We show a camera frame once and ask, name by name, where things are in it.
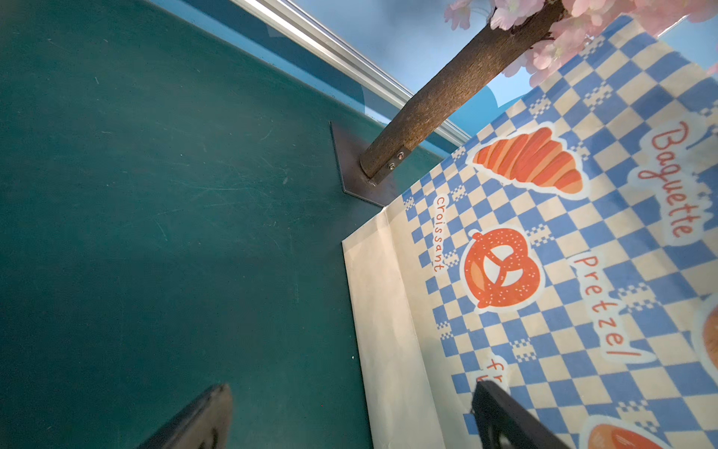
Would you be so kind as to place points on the aluminium frame rail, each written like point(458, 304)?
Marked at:
point(393, 48)

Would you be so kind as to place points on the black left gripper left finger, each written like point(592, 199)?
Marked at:
point(204, 423)

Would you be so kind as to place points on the blue checkered paper bag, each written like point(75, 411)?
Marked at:
point(568, 253)

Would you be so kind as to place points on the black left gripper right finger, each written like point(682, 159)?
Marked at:
point(504, 423)

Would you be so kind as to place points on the pink cherry blossom tree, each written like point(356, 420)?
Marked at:
point(540, 36)

